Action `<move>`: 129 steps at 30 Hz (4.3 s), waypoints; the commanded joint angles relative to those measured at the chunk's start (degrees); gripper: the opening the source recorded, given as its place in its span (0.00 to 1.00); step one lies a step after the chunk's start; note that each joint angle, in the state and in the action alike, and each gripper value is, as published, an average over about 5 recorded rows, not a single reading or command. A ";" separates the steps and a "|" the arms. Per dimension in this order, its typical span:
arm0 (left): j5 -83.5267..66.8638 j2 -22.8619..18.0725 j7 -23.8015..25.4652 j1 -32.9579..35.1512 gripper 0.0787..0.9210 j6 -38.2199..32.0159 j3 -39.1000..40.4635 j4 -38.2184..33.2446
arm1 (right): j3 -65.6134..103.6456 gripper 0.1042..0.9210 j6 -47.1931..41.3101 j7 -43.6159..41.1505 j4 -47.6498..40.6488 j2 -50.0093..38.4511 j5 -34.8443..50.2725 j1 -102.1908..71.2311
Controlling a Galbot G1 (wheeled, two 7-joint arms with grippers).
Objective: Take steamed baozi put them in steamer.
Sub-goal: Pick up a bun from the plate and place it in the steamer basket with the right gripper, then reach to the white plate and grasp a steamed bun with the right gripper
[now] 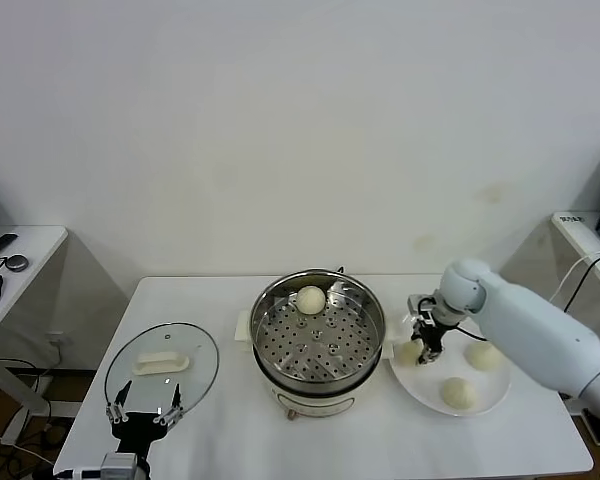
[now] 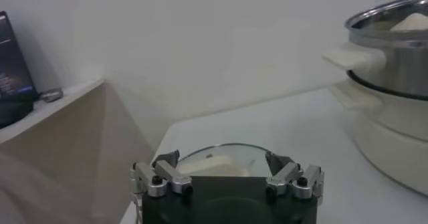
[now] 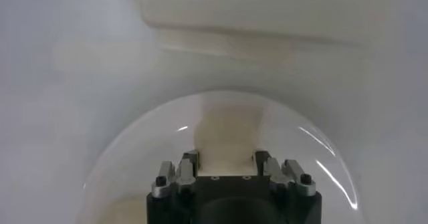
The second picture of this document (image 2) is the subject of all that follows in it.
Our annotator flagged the cream electric cooking pot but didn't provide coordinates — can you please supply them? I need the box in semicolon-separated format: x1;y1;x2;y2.
329;78;428;198

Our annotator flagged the glass lid with cream handle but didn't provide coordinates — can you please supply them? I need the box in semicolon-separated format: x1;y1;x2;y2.
175;142;274;179

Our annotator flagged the white steamed baozi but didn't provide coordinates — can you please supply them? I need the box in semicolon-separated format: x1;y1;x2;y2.
389;12;428;31

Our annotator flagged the grey round puck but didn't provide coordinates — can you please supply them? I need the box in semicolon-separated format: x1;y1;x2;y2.
39;87;64;103

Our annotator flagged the stainless steel steamer basket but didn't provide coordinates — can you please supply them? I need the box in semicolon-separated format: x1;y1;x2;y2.
321;0;428;101

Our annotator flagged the black monitor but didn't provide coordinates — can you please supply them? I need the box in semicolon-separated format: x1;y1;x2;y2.
0;10;38;101

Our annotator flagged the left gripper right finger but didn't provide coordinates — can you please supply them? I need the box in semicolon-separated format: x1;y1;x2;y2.
265;151;325;201

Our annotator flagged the white side table with monitor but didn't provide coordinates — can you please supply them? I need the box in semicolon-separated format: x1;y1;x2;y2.
0;77;106;146

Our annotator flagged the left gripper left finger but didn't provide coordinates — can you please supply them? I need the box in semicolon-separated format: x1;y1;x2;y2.
130;150;193;198

